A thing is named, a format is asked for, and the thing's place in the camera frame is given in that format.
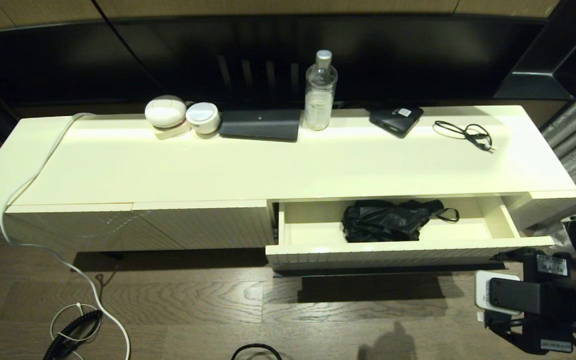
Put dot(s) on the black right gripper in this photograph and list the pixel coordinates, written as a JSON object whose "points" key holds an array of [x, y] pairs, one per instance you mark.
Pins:
{"points": [[558, 310]]}

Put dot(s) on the white ribbed drawer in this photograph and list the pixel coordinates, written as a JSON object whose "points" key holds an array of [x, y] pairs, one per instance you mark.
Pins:
{"points": [[393, 252]]}

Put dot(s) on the black umbrella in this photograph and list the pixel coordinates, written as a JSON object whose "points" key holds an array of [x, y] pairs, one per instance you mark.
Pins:
{"points": [[383, 222]]}

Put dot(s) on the white low cabinet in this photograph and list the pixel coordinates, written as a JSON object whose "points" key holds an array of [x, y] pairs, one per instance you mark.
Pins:
{"points": [[168, 165]]}

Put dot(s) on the black box with white label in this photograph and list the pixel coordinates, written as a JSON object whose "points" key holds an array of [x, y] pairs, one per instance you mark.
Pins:
{"points": [[393, 121]]}

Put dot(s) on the black television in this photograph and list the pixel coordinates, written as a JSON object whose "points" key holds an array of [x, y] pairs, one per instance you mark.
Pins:
{"points": [[418, 60]]}

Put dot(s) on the clear plastic water bottle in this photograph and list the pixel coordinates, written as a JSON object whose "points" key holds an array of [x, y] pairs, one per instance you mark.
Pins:
{"points": [[320, 99]]}

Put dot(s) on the white ribbed cabinet door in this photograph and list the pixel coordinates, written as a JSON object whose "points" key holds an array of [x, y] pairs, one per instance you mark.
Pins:
{"points": [[93, 227], [218, 225]]}

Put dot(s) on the dark grey flat box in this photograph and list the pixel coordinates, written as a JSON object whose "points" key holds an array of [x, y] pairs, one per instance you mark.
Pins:
{"points": [[260, 124]]}

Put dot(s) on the small white round device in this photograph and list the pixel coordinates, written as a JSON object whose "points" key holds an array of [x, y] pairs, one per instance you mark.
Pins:
{"points": [[202, 117]]}

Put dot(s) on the large white round device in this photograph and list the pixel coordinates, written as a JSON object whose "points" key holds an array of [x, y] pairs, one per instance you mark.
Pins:
{"points": [[165, 111]]}

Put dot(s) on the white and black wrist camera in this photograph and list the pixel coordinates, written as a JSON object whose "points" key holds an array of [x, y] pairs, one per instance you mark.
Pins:
{"points": [[503, 295]]}

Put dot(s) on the black wall shelf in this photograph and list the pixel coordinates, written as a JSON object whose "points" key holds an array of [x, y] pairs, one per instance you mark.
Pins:
{"points": [[568, 50]]}

